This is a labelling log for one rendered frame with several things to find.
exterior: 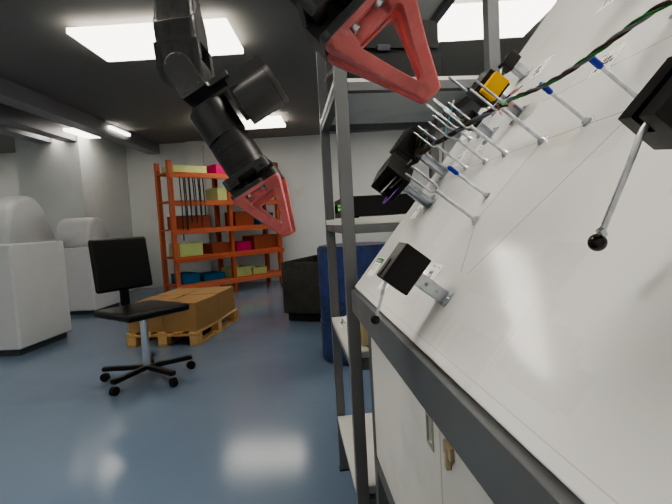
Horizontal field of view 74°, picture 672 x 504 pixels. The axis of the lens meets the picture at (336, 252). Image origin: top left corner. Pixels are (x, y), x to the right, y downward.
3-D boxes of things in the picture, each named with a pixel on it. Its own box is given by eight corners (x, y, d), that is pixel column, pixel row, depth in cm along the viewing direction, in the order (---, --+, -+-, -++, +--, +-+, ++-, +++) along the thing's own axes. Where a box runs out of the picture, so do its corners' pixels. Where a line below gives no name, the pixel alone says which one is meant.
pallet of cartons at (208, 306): (211, 344, 403) (207, 302, 401) (123, 349, 405) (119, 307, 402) (239, 317, 515) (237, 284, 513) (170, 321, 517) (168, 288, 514)
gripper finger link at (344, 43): (452, 71, 36) (372, -23, 34) (481, 52, 29) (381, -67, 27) (389, 133, 37) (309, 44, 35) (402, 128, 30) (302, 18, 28)
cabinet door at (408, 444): (446, 640, 68) (436, 390, 66) (376, 456, 123) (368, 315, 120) (458, 638, 69) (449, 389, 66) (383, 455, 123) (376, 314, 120)
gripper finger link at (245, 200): (311, 220, 64) (275, 165, 63) (308, 220, 57) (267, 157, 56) (272, 246, 64) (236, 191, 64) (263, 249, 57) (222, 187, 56)
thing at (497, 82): (506, 82, 84) (493, 72, 84) (510, 81, 82) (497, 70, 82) (491, 101, 85) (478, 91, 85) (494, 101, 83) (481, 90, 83)
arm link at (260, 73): (181, 82, 65) (157, 61, 56) (247, 38, 64) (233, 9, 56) (227, 152, 66) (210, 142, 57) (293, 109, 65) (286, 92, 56)
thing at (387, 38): (345, 82, 131) (341, 14, 130) (334, 103, 154) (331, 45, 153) (443, 80, 135) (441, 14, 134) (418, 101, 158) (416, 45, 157)
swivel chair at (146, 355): (207, 363, 348) (197, 233, 341) (167, 396, 283) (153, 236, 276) (128, 365, 355) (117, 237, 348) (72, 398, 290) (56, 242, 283)
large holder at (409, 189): (442, 173, 115) (398, 139, 113) (438, 203, 101) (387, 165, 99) (425, 191, 119) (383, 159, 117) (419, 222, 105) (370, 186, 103)
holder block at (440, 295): (404, 344, 68) (352, 307, 67) (450, 278, 68) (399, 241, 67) (412, 352, 63) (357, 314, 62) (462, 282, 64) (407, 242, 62)
